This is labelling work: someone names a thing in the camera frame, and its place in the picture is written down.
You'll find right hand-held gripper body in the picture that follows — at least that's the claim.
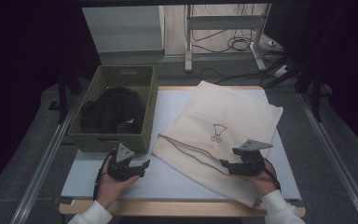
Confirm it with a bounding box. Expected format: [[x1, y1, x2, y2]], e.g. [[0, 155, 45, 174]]
[[231, 138, 274, 177]]

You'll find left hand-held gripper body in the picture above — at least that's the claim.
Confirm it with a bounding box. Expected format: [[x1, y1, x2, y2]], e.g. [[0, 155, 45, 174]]
[[106, 142, 145, 182]]

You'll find green woven basket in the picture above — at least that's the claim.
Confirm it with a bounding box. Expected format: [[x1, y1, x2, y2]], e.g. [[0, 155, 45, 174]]
[[67, 63, 159, 154]]

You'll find cream drawstring bag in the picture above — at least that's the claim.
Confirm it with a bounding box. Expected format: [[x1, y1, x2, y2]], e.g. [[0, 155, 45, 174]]
[[151, 79, 284, 208]]

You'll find dark cloth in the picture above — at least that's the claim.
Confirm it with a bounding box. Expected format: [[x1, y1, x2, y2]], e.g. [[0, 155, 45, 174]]
[[79, 86, 147, 135]]

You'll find person's left hand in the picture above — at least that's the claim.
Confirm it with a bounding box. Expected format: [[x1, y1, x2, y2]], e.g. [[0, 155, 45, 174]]
[[95, 154, 141, 210]]

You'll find person's right hand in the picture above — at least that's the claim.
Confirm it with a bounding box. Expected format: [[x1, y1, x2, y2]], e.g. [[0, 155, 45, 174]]
[[241, 160, 278, 198]]

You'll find white table mat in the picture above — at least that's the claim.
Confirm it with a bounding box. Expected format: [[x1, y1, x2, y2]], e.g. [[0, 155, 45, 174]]
[[60, 89, 303, 202]]

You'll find black stand leg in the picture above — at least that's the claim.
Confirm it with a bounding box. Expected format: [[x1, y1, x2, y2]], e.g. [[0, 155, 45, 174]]
[[56, 66, 83, 124], [310, 77, 324, 123]]

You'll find white power strip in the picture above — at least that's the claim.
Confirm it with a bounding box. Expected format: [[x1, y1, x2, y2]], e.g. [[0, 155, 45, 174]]
[[272, 63, 294, 79]]

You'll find white cabinet panel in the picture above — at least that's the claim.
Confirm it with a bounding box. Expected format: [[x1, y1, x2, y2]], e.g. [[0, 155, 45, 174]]
[[81, 5, 166, 54]]

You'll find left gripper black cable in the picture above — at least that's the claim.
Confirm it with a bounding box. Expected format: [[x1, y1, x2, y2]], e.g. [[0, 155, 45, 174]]
[[92, 151, 117, 203]]

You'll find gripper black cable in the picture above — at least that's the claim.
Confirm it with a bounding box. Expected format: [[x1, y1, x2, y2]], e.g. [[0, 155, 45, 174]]
[[262, 158, 282, 191], [92, 151, 117, 203]]

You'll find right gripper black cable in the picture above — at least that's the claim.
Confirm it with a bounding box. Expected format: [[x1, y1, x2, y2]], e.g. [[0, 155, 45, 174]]
[[262, 158, 282, 191]]

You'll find aluminium floor rail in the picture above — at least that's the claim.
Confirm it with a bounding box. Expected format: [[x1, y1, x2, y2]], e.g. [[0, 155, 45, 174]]
[[296, 91, 358, 224], [8, 92, 85, 224]]

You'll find tangle of floor cables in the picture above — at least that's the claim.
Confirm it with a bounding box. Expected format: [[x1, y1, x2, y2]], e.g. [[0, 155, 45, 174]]
[[191, 3, 284, 54]]

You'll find white metal desk frame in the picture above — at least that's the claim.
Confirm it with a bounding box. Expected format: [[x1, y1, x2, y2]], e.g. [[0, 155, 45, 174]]
[[184, 3, 272, 74]]

